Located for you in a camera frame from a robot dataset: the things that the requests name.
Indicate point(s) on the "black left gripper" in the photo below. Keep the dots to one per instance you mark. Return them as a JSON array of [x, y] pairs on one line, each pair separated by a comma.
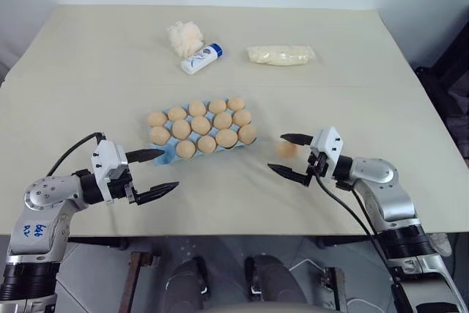
[[122, 188]]

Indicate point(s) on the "black table frame bar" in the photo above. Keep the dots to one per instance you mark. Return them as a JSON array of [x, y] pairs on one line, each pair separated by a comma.
[[344, 242], [99, 242]]

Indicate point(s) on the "rusty brown table leg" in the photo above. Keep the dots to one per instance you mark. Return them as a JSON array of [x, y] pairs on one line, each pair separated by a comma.
[[135, 276], [335, 287]]

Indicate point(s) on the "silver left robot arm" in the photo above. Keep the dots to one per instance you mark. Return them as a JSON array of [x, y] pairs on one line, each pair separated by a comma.
[[40, 199]]

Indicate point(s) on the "clear bag of white noodles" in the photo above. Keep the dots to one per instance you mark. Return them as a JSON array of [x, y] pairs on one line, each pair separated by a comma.
[[280, 55]]

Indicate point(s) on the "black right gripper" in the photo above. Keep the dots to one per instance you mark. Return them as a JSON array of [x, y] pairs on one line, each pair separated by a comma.
[[317, 164]]

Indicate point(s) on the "brown egg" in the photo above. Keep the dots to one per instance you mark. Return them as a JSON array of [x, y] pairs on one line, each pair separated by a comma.
[[286, 150], [206, 144], [226, 138], [177, 113], [158, 118], [242, 117], [201, 125], [222, 120], [236, 103], [217, 105], [197, 107], [181, 128], [185, 149], [159, 135], [247, 133]]

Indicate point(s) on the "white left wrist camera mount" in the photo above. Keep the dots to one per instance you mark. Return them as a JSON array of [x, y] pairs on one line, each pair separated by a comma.
[[106, 155]]

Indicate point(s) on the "blue egg tray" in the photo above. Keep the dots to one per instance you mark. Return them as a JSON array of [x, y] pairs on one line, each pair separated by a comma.
[[163, 159]]

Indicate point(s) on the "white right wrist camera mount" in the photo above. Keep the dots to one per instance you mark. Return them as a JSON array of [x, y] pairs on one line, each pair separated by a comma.
[[329, 148]]

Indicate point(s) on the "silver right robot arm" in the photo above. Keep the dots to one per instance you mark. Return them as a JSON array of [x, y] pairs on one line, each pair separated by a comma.
[[388, 199]]

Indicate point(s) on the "white bottle with blue cap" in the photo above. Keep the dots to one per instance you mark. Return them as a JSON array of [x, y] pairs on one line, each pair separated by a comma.
[[199, 59]]

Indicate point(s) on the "white mesh bath sponge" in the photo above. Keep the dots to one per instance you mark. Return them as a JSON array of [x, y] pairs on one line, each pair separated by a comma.
[[185, 36]]

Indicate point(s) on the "dark rounded robot foot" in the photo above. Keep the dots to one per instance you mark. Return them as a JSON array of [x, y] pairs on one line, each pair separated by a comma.
[[187, 283], [275, 280]]

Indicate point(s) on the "black chair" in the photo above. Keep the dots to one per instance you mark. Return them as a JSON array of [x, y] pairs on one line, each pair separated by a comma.
[[445, 85]]

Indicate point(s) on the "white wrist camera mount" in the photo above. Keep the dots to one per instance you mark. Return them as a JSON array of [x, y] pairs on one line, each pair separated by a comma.
[[106, 155], [329, 148]]

